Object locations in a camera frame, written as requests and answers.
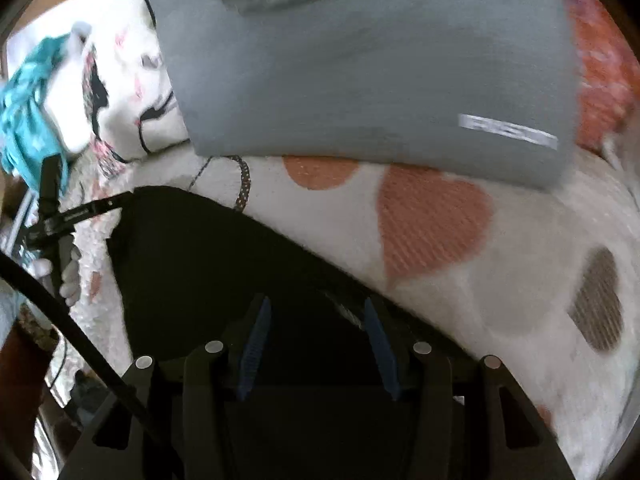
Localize floral lady print pillow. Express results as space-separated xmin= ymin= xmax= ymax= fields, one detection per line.
xmin=82 ymin=0 xmax=189 ymax=179

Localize heart patterned white quilt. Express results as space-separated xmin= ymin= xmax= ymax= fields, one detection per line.
xmin=63 ymin=144 xmax=639 ymax=479

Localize plain white pillow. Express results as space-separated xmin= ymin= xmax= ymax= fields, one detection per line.
xmin=44 ymin=22 xmax=91 ymax=159

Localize black cable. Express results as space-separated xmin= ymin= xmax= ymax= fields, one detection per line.
xmin=0 ymin=250 xmax=147 ymax=416

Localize teal star pattern cloth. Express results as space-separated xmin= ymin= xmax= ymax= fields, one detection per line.
xmin=1 ymin=34 xmax=70 ymax=195

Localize white gloved left hand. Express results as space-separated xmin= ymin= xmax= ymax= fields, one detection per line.
xmin=29 ymin=245 xmax=81 ymax=308

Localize grey fabric laptop bag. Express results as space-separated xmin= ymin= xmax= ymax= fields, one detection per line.
xmin=145 ymin=0 xmax=579 ymax=188

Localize black pants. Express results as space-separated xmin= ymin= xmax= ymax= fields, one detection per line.
xmin=105 ymin=185 xmax=501 ymax=480

